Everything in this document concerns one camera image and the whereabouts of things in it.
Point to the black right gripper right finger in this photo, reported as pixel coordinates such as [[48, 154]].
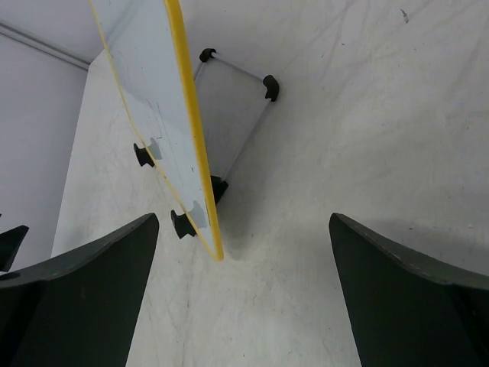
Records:
[[407, 308]]

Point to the yellow framed whiteboard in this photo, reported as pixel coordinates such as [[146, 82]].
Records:
[[148, 52]]

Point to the black whiteboard foot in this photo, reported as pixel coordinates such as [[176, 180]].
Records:
[[143, 156], [182, 225]]

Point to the black whiteboard foot near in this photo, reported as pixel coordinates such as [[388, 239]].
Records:
[[182, 225]]

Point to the black whiteboard foot far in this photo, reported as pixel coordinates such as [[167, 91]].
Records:
[[143, 156]]

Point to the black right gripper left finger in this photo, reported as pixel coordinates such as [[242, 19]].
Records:
[[79, 308]]

